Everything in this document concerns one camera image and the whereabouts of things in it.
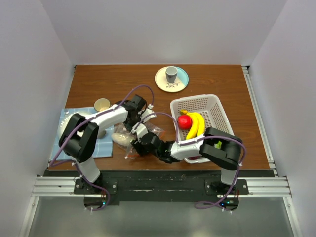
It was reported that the clear orange zip bag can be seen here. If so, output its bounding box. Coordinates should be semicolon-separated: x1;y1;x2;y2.
111;122;165;159

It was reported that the red fake apple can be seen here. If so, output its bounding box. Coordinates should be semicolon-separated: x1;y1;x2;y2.
177;115;193;130

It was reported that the yellow fake banana bunch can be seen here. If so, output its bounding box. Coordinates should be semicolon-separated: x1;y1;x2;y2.
180;110;205;140

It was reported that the green fake starfruit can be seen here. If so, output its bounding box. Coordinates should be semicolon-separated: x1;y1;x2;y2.
214;141;222;149

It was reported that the purple fake onion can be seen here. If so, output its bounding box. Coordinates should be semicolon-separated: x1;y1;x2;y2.
188;156;201;160

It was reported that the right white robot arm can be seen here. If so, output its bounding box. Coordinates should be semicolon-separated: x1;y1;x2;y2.
131;127;245;194

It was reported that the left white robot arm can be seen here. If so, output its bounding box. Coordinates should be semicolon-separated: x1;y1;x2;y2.
59;95;147;194

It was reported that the white fake garlic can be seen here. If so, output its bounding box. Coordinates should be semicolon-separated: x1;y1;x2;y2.
111;133;134;147

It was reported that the cream enamel mug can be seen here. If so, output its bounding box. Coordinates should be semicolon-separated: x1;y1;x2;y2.
93;98;111;112

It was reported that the blue checked cloth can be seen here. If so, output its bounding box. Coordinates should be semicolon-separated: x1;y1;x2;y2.
50;107;114;160

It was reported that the grey ceramic cup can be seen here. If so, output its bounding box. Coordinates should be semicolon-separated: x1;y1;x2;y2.
165;66;178;83

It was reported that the pastel ceramic plate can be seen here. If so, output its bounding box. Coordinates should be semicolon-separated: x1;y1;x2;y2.
155;66;189;93

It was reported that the white bowl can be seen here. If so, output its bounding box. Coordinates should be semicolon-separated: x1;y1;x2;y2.
60;111;108;139

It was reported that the white plastic basket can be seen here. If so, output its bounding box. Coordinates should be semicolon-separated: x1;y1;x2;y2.
170;94;234;164

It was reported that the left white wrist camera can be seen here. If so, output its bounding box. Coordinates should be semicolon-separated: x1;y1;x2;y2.
141;108;157;123

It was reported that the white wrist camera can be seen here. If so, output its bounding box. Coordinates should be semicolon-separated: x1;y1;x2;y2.
131;123;148;142
141;108;157;123

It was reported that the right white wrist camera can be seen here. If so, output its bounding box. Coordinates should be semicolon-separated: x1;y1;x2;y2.
131;123;148;142

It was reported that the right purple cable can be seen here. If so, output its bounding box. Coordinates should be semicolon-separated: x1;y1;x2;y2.
138;112;247;210

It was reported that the purple cable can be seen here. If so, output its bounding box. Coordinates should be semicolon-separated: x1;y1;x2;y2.
49;84;155;211
138;112;247;210

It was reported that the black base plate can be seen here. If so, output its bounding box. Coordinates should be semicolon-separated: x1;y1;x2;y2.
37;170;274;209

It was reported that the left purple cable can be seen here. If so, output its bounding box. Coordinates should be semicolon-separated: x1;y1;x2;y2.
49;84;155;211

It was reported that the aluminium frame rail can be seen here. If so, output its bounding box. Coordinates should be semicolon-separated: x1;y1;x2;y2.
31;177;291;197

